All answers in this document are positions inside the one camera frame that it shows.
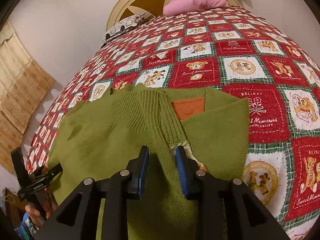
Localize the striped green orange knit sweater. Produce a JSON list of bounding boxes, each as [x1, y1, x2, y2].
[[48, 84, 249, 239]]

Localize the person's left hand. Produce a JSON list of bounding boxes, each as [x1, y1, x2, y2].
[[25, 202, 53, 227]]

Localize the beige side curtain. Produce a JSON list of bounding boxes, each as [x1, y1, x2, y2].
[[0, 21, 55, 173]]

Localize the red patchwork bear bedspread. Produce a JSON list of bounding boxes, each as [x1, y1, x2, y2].
[[27, 7, 319, 239]]

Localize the white car print pillow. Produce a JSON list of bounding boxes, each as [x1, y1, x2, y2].
[[105, 11, 152, 42]]

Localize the pink pillow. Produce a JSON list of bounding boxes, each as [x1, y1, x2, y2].
[[163, 0, 229, 16]]

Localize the cream wooden headboard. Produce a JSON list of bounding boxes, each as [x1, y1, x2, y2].
[[106, 0, 241, 30]]

